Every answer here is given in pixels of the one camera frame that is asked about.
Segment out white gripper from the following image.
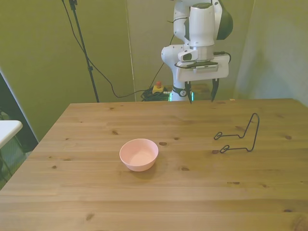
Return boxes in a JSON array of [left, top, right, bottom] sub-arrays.
[[173, 54, 230, 105]]

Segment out pink plastic bowl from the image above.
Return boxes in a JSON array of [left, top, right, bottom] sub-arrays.
[[119, 138, 159, 172]]

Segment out yellow emergency stop button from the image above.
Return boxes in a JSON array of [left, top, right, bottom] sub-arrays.
[[153, 81, 165, 95]]

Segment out black tripod stand pole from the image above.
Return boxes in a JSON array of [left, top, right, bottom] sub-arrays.
[[68, 0, 101, 103]]

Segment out dark upright panel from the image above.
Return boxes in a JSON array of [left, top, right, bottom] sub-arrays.
[[0, 67, 39, 154]]

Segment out white side table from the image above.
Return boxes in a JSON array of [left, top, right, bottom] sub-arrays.
[[0, 120, 24, 150]]

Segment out green coiled cable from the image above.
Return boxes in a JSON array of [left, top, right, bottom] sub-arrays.
[[140, 89, 172, 102]]

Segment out black wire dish rack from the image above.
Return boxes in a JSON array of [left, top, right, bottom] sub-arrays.
[[213, 112, 260, 154]]

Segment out black cable along tripod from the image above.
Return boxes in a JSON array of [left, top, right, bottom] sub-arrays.
[[61, 0, 154, 98]]

